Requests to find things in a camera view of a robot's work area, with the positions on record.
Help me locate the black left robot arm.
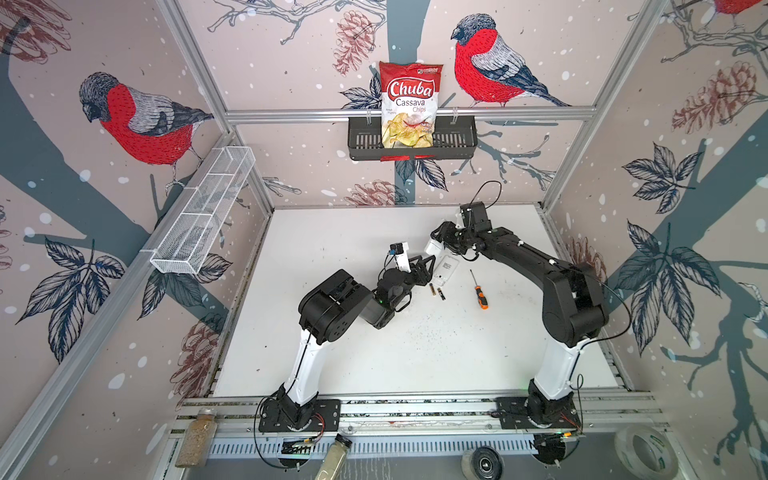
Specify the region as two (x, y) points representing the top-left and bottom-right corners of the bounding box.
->
(276, 255), (436, 425)

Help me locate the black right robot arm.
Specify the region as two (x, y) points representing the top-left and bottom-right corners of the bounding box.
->
(429, 201), (609, 426)

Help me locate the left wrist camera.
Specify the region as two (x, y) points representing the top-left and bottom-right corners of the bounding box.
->
(389, 242), (411, 272)

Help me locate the beige grain filled bottle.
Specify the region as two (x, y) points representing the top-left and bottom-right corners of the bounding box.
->
(315, 434), (353, 480)

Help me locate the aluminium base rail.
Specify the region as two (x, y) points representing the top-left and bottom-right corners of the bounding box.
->
(166, 388), (669, 459)

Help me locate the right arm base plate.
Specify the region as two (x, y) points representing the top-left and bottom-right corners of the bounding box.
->
(493, 393), (582, 430)

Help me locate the black wire basket shelf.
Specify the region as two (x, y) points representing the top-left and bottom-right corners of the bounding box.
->
(347, 115), (478, 161)

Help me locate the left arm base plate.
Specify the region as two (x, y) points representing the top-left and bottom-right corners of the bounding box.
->
(257, 397), (341, 434)

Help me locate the clear tape roll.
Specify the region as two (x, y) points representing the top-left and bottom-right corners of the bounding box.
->
(614, 425), (679, 480)

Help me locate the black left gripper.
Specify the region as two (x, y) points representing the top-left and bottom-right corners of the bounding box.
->
(389, 255), (434, 311)

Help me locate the white mesh wire tray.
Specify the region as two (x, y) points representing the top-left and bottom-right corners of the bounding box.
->
(150, 146), (255, 275)

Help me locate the white remote control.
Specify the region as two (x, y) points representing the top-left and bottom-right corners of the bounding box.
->
(424, 238), (444, 258)
(432, 254), (461, 288)

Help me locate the red cassava chips bag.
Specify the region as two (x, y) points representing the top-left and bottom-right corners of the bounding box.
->
(379, 62), (443, 148)

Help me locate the orange black screwdriver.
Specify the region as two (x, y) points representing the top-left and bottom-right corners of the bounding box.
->
(470, 270), (489, 310)

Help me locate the brown grain filled bottle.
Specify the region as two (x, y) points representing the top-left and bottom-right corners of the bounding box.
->
(175, 408), (218, 468)

